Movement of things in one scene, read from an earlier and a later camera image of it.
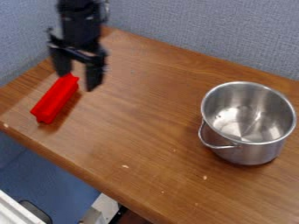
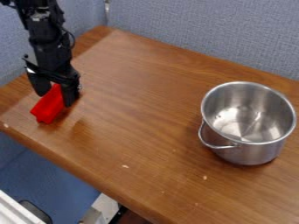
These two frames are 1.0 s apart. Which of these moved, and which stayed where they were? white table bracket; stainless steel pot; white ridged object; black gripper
Moved: black gripper
Stayed: white table bracket; white ridged object; stainless steel pot
